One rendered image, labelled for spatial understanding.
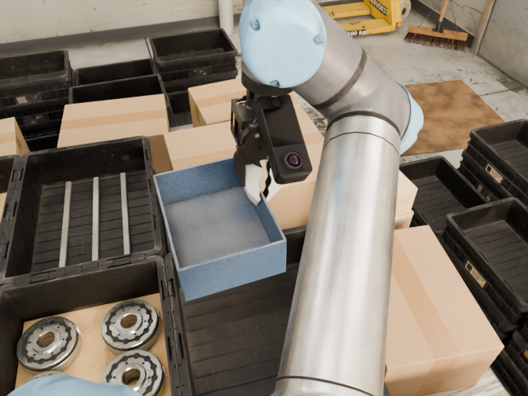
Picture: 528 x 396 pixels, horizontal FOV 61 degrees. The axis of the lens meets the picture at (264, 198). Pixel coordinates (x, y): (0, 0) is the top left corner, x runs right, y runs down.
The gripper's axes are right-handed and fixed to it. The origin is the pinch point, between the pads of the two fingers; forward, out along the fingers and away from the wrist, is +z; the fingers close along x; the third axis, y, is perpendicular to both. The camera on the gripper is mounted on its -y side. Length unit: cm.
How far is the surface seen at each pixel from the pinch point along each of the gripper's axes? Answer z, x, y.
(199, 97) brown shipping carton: 26, -5, 77
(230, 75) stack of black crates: 62, -36, 158
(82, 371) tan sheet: 32.3, 31.5, -3.0
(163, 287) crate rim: 20.9, 15.8, 3.0
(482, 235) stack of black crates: 66, -99, 33
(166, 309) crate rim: 20.9, 16.0, -1.6
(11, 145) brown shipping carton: 31, 49, 67
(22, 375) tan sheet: 33, 42, -1
